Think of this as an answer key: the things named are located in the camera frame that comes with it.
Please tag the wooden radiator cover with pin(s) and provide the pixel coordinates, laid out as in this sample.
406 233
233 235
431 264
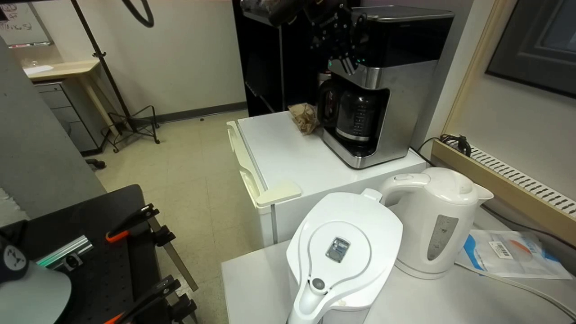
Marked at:
528 197

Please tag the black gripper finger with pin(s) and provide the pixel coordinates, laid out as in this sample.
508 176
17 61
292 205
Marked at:
334 66

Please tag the grey lamp shade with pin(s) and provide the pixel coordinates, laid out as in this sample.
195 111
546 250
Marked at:
39 298

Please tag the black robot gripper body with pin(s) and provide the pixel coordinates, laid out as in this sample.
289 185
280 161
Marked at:
332 30

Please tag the wooden desk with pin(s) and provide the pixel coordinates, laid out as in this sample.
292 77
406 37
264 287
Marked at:
80 71

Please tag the white water filter pitcher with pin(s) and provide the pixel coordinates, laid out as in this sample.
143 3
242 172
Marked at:
341 259

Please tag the black perforated table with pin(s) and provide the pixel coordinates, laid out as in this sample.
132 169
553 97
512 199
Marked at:
105 286

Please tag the white electric kettle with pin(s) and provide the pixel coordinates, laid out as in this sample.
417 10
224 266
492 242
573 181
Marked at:
438 210

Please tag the dark framed picture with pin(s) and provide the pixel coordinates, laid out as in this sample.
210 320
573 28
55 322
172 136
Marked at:
539 46

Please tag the black tripod stand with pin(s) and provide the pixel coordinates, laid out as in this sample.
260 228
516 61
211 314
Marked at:
134 125

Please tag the plastic bag with papers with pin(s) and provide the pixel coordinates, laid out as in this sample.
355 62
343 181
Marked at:
512 255

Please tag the glass coffee carafe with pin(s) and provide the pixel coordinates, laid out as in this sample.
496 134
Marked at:
348 111

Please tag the black orange clamp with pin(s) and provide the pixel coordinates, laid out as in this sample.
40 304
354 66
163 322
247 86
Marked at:
121 232
183 309

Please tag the green silver tool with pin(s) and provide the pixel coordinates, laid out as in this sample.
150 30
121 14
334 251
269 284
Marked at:
69 257

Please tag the black shelving unit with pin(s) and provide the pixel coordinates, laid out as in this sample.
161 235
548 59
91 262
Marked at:
278 66

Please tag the grey partition panel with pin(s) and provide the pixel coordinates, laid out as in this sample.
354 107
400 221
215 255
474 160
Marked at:
40 167

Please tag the white whiteboard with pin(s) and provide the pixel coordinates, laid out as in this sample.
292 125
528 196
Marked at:
21 26

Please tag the grey filing cabinet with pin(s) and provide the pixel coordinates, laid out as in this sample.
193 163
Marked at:
76 113

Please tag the crumpled brown paper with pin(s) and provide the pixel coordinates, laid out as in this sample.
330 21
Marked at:
305 118

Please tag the upper black orange clamp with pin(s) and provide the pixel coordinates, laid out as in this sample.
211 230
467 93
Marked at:
121 232

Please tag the black silver coffee machine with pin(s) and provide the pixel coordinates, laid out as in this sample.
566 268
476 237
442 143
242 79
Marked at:
397 55

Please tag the lower black orange clamp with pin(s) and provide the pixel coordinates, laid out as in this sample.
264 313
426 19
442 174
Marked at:
183 309

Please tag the white mini fridge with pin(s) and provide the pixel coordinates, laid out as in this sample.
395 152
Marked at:
287 172

